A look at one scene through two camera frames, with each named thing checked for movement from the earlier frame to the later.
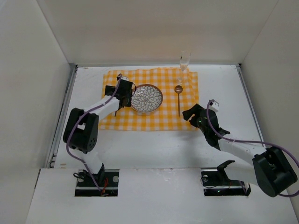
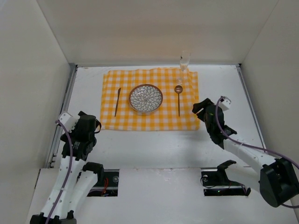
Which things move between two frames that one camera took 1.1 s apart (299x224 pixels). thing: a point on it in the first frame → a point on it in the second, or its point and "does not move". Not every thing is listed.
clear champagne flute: x=184 y=59 does not move
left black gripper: x=126 y=100 → x=76 y=145
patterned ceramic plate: x=147 y=98 does not move
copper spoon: x=178 y=89 does not move
